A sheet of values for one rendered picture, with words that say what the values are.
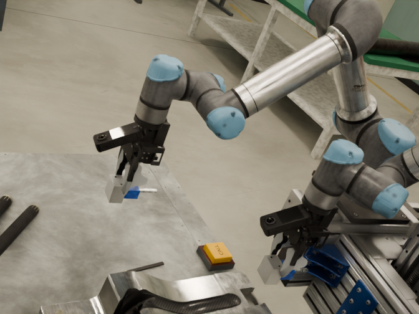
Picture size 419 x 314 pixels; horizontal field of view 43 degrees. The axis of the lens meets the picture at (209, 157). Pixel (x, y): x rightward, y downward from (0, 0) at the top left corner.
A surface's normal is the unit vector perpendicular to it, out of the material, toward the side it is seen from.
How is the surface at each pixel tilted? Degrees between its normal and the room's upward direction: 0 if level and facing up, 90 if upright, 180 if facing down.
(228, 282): 0
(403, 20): 90
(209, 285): 3
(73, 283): 0
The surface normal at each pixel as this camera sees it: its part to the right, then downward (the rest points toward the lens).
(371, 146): -0.85, -0.06
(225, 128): 0.39, 0.58
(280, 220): -0.11, -0.73
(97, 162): 0.34, -0.81
